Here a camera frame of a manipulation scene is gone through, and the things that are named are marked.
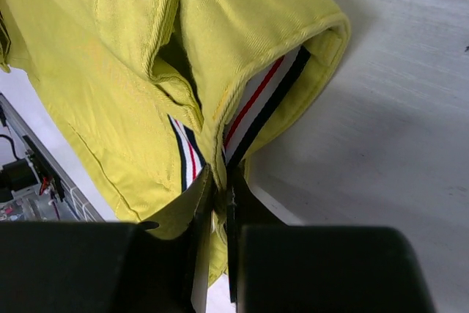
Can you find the aluminium table frame rail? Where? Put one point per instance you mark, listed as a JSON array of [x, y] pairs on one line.
[[34, 187]]

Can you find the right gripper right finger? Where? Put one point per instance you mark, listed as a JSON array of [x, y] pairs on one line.
[[276, 267]]

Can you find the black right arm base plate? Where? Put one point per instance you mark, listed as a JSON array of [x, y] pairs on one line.
[[22, 173]]

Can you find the yellow-green trousers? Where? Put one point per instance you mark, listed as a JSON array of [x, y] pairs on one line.
[[149, 92]]

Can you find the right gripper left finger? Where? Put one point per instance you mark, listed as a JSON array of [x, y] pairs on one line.
[[159, 265]]

